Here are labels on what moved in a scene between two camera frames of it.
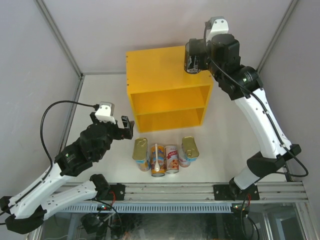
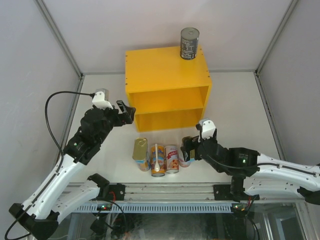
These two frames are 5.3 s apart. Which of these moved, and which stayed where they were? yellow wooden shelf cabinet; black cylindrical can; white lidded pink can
Moved: black cylindrical can
Stayed: white lidded pink can; yellow wooden shelf cabinet
